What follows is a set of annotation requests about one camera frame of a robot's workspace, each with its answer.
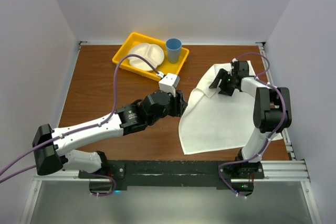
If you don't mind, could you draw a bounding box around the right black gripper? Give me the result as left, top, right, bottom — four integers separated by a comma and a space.
209, 69, 236, 97

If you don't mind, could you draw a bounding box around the white cloth napkin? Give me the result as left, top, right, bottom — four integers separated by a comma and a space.
178, 60, 284, 156

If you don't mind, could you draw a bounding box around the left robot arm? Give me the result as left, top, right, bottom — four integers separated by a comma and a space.
32, 90, 188, 178

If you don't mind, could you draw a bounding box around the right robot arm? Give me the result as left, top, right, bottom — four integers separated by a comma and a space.
209, 60, 292, 178

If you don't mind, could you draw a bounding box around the yellow plastic tray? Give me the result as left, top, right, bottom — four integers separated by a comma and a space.
112, 32, 189, 81

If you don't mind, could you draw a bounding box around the blue plastic cup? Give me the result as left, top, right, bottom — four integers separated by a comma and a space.
165, 38, 182, 63

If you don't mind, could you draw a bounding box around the white divided plate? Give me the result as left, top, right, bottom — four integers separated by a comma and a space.
128, 42, 165, 71

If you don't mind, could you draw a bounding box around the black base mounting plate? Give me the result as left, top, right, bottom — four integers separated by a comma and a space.
78, 159, 265, 196

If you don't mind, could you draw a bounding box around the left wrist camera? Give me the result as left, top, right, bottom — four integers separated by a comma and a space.
157, 71, 180, 97

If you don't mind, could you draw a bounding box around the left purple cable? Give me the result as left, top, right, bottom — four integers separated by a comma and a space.
0, 54, 166, 197

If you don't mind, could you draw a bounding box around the purple cable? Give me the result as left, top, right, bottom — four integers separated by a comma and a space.
0, 54, 166, 197
217, 52, 288, 198

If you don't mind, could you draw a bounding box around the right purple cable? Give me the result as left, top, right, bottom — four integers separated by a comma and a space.
217, 52, 288, 198

